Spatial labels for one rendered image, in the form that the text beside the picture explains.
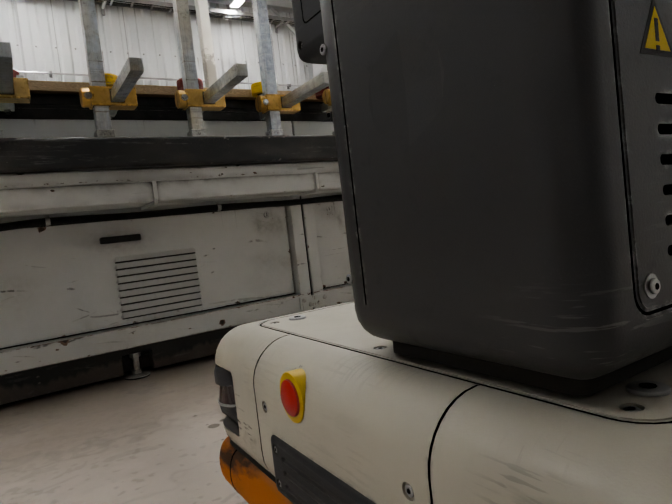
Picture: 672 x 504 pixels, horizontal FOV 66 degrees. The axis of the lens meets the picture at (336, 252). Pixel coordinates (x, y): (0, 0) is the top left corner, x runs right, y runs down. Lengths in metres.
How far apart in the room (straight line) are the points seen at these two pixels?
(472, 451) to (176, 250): 1.51
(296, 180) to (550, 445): 1.46
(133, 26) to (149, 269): 7.96
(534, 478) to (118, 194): 1.35
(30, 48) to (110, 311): 7.63
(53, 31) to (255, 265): 7.74
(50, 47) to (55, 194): 7.73
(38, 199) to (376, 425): 1.22
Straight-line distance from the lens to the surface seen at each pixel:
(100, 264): 1.74
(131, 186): 1.53
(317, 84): 1.51
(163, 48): 9.52
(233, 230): 1.84
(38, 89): 1.73
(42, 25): 9.30
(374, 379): 0.45
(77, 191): 1.51
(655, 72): 0.38
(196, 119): 1.59
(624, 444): 0.32
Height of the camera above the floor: 0.41
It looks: 3 degrees down
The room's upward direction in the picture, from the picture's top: 7 degrees counter-clockwise
